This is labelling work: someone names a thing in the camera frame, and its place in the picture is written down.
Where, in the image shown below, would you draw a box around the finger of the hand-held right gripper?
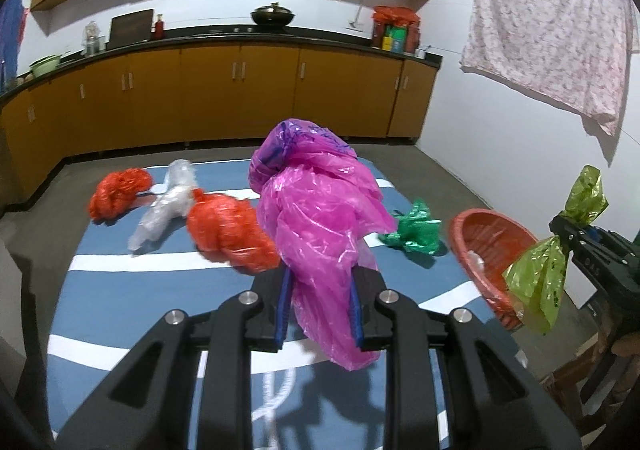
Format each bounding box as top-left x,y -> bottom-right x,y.
567,240 -> 626,281
549,214 -> 608,243

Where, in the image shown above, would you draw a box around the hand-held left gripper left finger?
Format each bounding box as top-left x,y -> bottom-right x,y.
55,267 -> 296,450

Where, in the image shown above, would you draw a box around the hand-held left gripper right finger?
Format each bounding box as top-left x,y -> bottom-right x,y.
350,266 -> 583,450

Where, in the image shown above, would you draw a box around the olive green plastic bag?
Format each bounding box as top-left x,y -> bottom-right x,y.
502,165 -> 610,335

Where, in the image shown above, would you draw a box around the pink plastic bag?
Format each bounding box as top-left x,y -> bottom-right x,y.
249,117 -> 398,372

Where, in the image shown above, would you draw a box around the red plastic basket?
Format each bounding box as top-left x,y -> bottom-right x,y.
448,209 -> 541,331

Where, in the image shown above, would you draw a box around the person's right hand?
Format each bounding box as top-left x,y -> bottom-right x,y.
597,303 -> 640,361

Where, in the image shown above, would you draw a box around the red plastic bag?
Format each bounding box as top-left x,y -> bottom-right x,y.
89,169 -> 153,221
186,190 -> 282,273

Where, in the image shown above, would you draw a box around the wooden chair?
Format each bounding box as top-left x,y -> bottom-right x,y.
542,330 -> 633,431

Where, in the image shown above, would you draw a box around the blue striped tablecloth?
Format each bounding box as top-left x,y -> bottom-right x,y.
47,157 -> 531,450

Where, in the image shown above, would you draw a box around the clear bubble wrap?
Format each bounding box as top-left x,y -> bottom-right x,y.
127,159 -> 198,252

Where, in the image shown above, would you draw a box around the wooden base cabinets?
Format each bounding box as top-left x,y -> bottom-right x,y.
0,43 -> 441,211

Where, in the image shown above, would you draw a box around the pink floral hanging cloth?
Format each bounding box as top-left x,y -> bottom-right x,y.
459,0 -> 636,137

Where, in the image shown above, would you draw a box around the black kitchen countertop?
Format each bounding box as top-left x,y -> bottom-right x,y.
0,25 -> 444,106

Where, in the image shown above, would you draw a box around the red bag over canisters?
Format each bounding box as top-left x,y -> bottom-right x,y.
372,5 -> 420,26

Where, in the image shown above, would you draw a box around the black wok with lid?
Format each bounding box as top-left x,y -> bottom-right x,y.
250,3 -> 296,27

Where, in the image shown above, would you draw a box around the dark cutting board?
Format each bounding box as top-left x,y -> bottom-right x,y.
108,9 -> 154,47

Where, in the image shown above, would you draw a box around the glass jar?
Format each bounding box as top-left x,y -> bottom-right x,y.
82,21 -> 103,56

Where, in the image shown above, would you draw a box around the blue hanging cloth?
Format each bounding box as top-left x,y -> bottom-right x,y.
0,0 -> 26,91

